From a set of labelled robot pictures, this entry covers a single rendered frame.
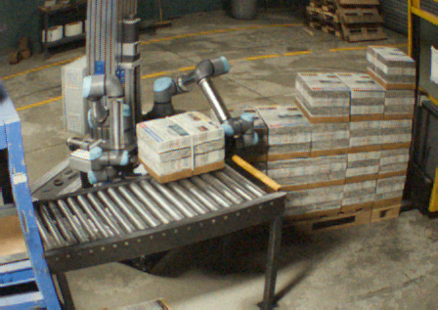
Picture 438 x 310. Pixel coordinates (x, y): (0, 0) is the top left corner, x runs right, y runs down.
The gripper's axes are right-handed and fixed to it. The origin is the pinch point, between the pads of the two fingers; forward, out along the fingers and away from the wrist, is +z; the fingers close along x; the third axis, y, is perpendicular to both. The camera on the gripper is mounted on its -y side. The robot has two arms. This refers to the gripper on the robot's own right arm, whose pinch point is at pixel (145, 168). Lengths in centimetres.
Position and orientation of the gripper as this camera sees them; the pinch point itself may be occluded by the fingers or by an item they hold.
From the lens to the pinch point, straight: 333.7
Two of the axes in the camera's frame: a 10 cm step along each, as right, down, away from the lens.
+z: 8.6, -2.1, 4.6
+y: 0.0, -9.1, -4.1
